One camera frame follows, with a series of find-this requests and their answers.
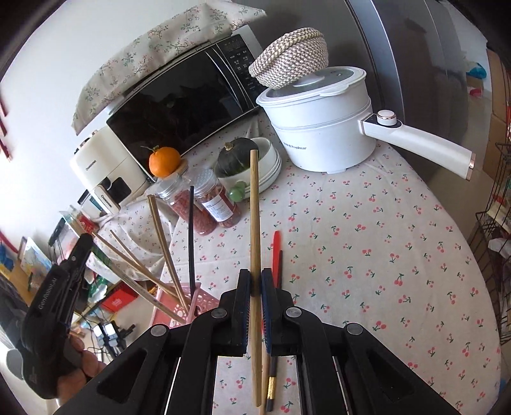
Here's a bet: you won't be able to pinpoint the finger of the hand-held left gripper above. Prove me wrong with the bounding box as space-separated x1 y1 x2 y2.
70 234 94 277

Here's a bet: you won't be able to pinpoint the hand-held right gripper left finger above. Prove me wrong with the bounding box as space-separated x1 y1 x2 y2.
52 269 253 415

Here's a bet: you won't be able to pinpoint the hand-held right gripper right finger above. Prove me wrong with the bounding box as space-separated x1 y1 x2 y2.
261 269 460 415

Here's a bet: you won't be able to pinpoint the pink plastic utensil holder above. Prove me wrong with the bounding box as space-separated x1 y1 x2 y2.
149 281 222 330

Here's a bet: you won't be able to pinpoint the light wooden chopstick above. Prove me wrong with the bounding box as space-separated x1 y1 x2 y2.
260 353 270 415
147 194 190 317
109 229 183 301
91 232 187 324
249 149 264 408

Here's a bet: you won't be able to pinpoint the red plastic spoon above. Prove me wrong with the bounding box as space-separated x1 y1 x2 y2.
261 230 281 340

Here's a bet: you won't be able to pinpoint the person's left hand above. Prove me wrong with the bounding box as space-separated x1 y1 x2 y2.
56 334 106 400

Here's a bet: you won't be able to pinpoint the small red label jar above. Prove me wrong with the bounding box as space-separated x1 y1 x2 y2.
60 207 98 236

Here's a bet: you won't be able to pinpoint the draped cherry print cloth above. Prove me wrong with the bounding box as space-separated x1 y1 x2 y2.
96 192 180 284

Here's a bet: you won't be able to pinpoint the red cardboard box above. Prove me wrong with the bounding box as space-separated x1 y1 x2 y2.
101 286 140 314

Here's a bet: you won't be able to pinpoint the cream air fryer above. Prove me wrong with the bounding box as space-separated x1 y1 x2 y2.
70 125 155 217

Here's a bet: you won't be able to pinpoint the clear jar of red spice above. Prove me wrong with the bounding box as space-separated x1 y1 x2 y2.
192 168 243 229
156 173 218 236

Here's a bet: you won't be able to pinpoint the orange fruit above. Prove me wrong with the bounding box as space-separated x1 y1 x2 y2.
149 146 182 178

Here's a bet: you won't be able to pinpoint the dark green pumpkin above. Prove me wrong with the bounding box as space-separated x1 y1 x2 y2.
217 138 260 178

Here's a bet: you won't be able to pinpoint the black microwave oven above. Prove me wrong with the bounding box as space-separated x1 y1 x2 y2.
106 24 273 161

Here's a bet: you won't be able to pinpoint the white electric cooking pot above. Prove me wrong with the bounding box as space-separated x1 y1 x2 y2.
255 66 477 182

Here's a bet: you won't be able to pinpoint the floral cloth cover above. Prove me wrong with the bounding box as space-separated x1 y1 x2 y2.
72 0 268 136

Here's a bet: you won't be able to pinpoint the grey refrigerator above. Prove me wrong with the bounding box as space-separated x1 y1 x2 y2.
345 0 492 148

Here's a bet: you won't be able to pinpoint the brown cardboard boxes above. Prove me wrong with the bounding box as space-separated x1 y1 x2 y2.
484 48 511 141

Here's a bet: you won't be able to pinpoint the white bowl green handle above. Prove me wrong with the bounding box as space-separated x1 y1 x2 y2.
217 137 282 202

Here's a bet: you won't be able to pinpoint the black wire rack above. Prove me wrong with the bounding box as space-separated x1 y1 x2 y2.
466 141 511 344

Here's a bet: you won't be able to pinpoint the woven rope basket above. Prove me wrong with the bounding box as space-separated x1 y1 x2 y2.
248 27 329 89

